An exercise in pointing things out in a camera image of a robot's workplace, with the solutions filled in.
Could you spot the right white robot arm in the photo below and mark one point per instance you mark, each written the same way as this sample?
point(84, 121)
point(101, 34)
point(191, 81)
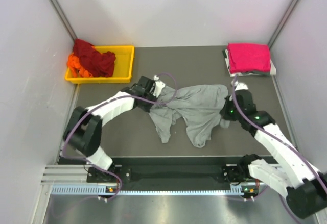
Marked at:
point(302, 185)

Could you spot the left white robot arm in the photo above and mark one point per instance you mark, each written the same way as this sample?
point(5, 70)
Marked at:
point(84, 130)

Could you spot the grey t shirt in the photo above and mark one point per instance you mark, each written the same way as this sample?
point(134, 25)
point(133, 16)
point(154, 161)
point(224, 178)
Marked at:
point(199, 106)

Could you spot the dark red t shirt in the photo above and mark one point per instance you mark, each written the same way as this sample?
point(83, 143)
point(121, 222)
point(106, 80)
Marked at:
point(97, 63)

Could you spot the folded pink t shirt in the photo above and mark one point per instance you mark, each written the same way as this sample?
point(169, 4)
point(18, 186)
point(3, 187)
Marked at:
point(247, 57)

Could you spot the folded white t shirt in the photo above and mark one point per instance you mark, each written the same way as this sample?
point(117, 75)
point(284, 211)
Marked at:
point(272, 71)

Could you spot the yellow plastic bin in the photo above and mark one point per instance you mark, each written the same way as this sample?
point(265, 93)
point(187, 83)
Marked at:
point(122, 71)

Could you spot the aluminium frame rail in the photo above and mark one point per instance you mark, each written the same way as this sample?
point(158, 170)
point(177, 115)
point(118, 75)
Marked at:
point(64, 174)

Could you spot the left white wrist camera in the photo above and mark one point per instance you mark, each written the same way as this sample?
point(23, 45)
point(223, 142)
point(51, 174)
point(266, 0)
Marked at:
point(158, 86)

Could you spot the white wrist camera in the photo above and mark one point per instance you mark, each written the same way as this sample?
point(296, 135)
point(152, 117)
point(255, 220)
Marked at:
point(158, 86)
point(237, 86)

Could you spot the slotted cable duct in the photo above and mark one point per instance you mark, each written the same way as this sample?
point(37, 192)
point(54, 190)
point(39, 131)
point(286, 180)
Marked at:
point(107, 190)

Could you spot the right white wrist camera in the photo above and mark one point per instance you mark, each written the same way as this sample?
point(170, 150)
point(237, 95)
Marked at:
point(237, 86)

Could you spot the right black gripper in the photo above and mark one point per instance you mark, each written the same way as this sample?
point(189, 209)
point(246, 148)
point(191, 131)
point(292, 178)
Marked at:
point(229, 100)

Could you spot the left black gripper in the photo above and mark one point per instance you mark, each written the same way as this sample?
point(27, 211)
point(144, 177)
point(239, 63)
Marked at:
point(146, 107)

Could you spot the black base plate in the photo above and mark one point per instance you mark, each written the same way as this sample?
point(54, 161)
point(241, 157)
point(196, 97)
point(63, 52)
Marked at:
point(173, 173)

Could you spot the orange t shirt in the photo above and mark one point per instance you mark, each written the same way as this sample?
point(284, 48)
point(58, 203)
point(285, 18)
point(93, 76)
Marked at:
point(77, 70)

